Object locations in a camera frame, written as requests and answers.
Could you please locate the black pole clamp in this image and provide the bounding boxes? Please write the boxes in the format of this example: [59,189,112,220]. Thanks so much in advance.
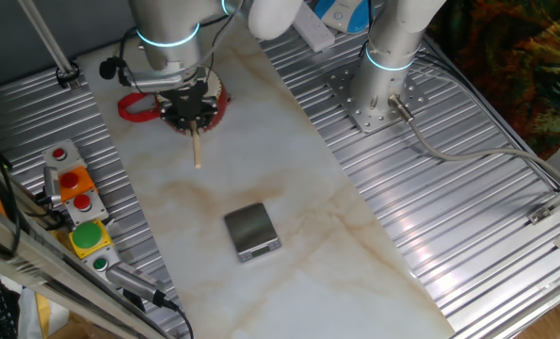
[56,60,81,89]

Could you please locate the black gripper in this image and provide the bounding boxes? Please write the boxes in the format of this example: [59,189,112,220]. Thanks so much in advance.
[159,80,222,136]

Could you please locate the colourful patterned cloth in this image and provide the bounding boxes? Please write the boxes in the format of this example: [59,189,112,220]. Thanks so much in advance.
[420,0,560,161]

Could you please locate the grey box small green button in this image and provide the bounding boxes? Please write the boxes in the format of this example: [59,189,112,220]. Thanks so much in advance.
[82,245,120,283]

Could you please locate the silver digital kitchen scale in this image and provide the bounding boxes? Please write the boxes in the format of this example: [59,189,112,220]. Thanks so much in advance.
[223,202,283,264]

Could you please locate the wooden drumstick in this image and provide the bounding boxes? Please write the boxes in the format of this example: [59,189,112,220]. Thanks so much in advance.
[188,120,203,170]

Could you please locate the silver depth camera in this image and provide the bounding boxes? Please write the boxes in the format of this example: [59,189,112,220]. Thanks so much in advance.
[42,165,63,206]
[104,261,168,307]

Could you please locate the yellow box green mushroom button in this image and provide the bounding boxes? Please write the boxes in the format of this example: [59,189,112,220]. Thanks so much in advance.
[68,219,114,260]

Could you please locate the black camera cable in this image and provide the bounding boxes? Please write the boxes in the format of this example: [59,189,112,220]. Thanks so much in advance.
[161,299,195,339]

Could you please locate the white power strip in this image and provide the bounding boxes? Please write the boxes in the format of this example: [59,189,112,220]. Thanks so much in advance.
[292,2,336,53]

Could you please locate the aluminium frame bar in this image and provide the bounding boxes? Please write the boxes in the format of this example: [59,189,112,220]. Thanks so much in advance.
[0,195,172,339]

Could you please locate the orange box red button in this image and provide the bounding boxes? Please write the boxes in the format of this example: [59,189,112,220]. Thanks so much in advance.
[56,164,98,204]

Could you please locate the metal corner bracket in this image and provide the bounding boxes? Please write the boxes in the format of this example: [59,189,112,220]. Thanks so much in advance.
[527,181,560,226]

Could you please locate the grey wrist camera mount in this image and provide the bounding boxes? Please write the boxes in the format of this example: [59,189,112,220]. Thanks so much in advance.
[119,65,186,93]

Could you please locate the red drum with white head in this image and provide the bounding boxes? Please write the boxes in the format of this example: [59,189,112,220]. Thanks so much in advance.
[154,65,230,136]

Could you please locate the grey box red button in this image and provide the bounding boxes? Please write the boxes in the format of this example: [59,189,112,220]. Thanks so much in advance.
[41,138,87,171]
[64,190,110,227]

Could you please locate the black foam microphone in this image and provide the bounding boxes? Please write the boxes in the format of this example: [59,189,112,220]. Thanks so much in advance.
[99,56,120,80]

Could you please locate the metal support pole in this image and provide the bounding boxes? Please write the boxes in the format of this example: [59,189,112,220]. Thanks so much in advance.
[18,0,81,90]

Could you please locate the blue and white device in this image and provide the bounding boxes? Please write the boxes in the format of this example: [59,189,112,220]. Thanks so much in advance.
[312,0,373,35]

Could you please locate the thick grey robot cable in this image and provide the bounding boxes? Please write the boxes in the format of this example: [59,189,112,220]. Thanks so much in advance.
[387,93,560,189]

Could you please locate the white and yellow bag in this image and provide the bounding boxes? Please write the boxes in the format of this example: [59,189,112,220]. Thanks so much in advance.
[18,286,72,339]

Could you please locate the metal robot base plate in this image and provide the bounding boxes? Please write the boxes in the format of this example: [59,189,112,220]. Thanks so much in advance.
[327,60,429,134]

